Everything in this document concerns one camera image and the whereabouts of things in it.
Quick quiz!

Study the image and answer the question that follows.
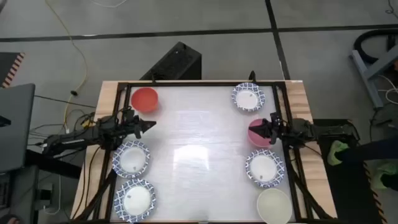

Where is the orange plastic bowl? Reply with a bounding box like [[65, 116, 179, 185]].
[[131, 86, 159, 113]]

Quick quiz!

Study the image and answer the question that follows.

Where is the long yellow cable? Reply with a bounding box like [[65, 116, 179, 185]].
[[45, 0, 88, 131]]

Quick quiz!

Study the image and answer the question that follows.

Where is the grey desk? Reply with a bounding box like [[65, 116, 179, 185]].
[[0, 164, 41, 224]]

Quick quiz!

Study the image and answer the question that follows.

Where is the white floor cable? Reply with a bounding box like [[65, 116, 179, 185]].
[[89, 0, 128, 9]]

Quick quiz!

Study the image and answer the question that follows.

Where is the grey metal stand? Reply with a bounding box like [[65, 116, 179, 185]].
[[349, 45, 398, 109]]

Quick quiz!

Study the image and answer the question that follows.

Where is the pink bowl pale outside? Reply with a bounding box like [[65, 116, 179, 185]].
[[248, 118, 274, 148]]

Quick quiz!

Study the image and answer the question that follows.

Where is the black computer tower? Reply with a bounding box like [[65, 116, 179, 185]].
[[139, 41, 202, 81]]

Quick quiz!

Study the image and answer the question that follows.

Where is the person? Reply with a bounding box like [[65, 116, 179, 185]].
[[326, 136, 398, 191]]

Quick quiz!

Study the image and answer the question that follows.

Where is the small hazard-striped floor mat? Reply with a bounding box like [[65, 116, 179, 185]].
[[0, 52, 25, 90]]

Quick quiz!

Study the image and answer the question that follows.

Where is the black thick hose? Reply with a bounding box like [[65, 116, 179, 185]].
[[353, 29, 398, 65]]

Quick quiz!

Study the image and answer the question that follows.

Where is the grey laptop lid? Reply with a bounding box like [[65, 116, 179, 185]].
[[0, 83, 36, 174]]

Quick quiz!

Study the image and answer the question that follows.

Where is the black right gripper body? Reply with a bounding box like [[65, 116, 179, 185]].
[[269, 112, 287, 146]]

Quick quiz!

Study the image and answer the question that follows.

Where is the blue patterned paper bowl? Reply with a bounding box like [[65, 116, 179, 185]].
[[231, 82, 266, 113], [113, 178, 157, 223], [244, 148, 285, 189], [111, 139, 151, 179]]

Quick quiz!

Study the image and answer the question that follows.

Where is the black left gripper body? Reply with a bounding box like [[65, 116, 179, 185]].
[[123, 114, 144, 140]]

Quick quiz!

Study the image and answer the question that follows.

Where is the black keyboard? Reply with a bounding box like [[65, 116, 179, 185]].
[[0, 180, 10, 210]]

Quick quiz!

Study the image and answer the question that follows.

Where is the black metal table frame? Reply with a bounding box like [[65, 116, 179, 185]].
[[73, 80, 336, 224]]

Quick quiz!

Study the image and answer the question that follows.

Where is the cream white bowl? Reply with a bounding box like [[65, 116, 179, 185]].
[[256, 187, 293, 224]]

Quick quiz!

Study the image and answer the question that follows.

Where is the black hazard-edged floor mat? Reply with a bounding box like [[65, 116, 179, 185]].
[[312, 118, 388, 224]]

